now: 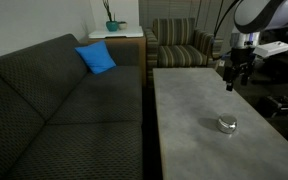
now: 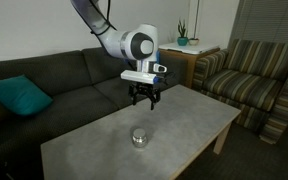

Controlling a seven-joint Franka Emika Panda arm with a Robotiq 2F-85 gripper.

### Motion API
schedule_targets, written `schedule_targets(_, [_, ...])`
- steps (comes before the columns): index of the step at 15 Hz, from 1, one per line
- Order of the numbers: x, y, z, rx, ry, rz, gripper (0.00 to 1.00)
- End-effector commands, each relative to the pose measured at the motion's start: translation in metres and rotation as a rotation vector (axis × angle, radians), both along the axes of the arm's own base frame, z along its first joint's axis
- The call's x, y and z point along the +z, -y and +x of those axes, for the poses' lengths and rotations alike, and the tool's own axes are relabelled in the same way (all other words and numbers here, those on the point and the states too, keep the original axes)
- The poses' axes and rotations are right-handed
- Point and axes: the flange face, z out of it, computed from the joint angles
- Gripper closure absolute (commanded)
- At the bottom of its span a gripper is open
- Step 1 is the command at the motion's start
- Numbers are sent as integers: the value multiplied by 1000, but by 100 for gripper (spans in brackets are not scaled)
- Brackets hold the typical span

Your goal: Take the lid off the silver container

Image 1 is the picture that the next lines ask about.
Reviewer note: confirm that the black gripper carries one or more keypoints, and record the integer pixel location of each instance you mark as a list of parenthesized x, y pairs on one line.
[(243, 56)]

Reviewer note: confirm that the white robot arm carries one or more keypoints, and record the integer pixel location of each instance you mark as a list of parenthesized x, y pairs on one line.
[(267, 13)]

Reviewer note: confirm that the round silver container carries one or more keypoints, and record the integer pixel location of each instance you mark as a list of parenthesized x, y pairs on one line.
[(224, 128)]

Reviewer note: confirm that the black case with silver trim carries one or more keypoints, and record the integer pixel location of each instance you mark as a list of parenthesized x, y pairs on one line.
[(279, 106)]

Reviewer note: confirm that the striped armchair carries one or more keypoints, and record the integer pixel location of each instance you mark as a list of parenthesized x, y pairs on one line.
[(179, 55)]

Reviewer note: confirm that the grey folding closet door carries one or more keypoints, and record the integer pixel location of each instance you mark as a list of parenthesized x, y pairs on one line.
[(207, 16)]

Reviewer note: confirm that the grey window blinds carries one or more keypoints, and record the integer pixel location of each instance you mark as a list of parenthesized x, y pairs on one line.
[(170, 9)]

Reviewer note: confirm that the wooden side table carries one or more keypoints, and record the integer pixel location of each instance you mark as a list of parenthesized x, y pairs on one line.
[(124, 41)]

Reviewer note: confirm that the small white pot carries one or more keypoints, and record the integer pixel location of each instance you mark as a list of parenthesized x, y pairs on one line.
[(122, 26)]

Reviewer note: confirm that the teal pot with green plant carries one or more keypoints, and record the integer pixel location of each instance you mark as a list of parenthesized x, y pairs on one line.
[(112, 26)]

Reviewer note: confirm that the blue square pillow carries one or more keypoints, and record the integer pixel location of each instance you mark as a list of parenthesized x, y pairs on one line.
[(96, 57)]

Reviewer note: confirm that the tall thin dark plant stem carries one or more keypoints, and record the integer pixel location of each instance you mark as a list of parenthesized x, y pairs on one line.
[(108, 10)]

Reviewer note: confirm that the dark grey patterned sofa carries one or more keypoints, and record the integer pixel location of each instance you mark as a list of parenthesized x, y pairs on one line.
[(84, 100)]

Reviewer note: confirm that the small white wall socket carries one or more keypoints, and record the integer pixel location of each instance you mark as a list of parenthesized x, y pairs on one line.
[(221, 63)]

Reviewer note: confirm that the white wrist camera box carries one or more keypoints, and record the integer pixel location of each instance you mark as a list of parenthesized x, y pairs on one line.
[(270, 49)]

